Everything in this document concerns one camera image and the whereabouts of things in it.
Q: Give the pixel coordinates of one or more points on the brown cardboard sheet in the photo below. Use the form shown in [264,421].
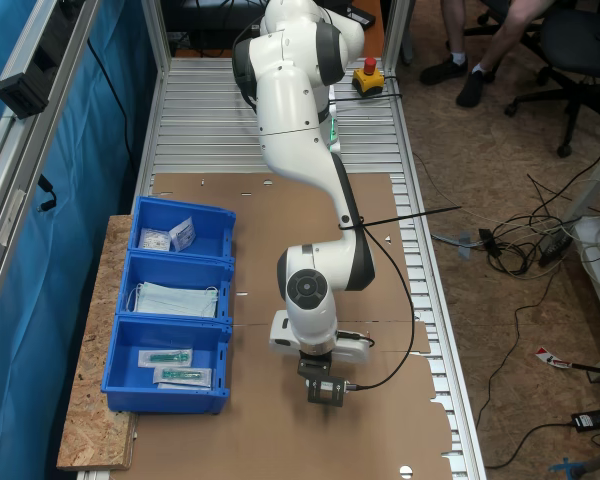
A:
[280,440]
[260,240]

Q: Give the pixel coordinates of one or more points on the long black zip tie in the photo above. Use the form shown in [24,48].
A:
[350,225]

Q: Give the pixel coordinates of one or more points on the grey tape piece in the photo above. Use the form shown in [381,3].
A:
[464,247]

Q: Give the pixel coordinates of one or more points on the clear packet with green part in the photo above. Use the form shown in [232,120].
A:
[182,376]
[165,358]

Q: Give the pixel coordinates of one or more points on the stack of face masks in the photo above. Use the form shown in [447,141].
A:
[175,300]

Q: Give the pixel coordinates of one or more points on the blue bin with masks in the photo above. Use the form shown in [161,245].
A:
[180,270]

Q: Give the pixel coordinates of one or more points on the red and white label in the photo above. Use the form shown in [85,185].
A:
[550,357]

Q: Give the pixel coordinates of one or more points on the white printed packet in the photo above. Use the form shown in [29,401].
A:
[182,234]

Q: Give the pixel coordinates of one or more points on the black floor power strip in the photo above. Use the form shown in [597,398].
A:
[555,247]

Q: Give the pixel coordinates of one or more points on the blue bin with green packets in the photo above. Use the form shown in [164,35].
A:
[130,370]

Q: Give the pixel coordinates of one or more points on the flat clear packet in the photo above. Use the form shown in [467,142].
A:
[155,240]

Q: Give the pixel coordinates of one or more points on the blue tape cross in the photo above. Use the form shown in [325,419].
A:
[565,466]

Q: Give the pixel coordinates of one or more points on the black power adapter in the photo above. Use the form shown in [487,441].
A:
[590,421]

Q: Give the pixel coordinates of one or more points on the yellow emergency stop button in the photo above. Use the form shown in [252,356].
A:
[367,82]

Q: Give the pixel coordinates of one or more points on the chipboard wooden board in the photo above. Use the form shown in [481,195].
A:
[90,400]

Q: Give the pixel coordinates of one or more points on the black shoe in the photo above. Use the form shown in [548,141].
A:
[442,72]
[475,90]

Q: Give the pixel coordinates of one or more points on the person's leg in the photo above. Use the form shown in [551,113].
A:
[510,30]
[455,25]

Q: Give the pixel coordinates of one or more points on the black office chair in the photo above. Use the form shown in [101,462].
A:
[580,35]
[484,19]

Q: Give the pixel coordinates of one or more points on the silver power strip on beam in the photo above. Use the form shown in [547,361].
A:
[22,97]

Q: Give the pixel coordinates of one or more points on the black gripper camera with bracket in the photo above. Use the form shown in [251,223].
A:
[325,392]

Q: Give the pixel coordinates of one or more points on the aluminium frame post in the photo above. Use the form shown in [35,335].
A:
[157,30]
[395,30]

